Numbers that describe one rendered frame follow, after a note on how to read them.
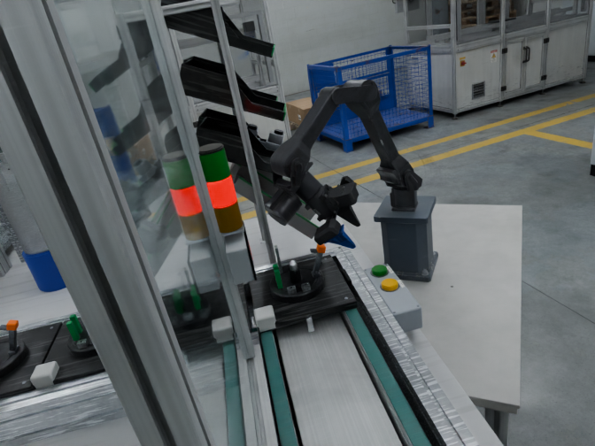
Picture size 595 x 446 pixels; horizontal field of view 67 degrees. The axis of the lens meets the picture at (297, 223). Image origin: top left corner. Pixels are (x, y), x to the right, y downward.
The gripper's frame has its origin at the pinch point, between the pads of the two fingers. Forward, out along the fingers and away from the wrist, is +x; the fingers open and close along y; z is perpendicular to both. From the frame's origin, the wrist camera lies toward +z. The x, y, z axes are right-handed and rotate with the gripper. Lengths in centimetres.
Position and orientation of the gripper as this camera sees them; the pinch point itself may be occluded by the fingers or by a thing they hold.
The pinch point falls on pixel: (347, 226)
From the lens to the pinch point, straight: 106.7
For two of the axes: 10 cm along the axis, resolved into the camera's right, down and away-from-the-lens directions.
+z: 6.8, -4.6, -5.7
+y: 2.4, -6.0, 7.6
